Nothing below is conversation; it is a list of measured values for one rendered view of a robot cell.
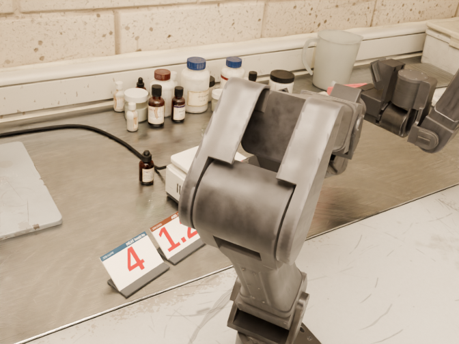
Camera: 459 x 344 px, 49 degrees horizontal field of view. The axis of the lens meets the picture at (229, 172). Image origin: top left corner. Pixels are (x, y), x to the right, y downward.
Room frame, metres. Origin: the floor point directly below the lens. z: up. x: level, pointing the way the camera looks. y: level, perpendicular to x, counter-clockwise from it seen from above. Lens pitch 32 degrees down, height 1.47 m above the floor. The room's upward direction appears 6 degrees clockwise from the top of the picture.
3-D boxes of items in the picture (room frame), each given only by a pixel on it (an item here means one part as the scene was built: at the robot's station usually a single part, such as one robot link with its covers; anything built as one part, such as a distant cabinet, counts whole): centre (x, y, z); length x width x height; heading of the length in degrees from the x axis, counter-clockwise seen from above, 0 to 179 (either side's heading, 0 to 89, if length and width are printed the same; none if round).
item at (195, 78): (1.20, 0.11, 0.96); 0.07 x 0.07 x 0.13
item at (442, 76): (1.50, -0.59, 0.92); 0.26 x 0.19 x 0.05; 31
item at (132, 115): (1.05, 0.24, 0.93); 0.03 x 0.03 x 0.07
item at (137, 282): (0.58, 0.13, 0.92); 0.09 x 0.06 x 0.04; 143
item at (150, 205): (0.75, 0.14, 0.91); 0.06 x 0.06 x 0.02
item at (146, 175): (0.84, 0.16, 0.93); 0.03 x 0.03 x 0.07
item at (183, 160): (0.80, 0.03, 0.98); 0.12 x 0.12 x 0.01; 46
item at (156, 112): (1.09, 0.19, 0.95); 0.04 x 0.04 x 0.10
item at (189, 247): (0.66, 0.07, 0.92); 0.09 x 0.06 x 0.04; 143
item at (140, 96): (1.11, 0.24, 0.93); 0.06 x 0.06 x 0.07
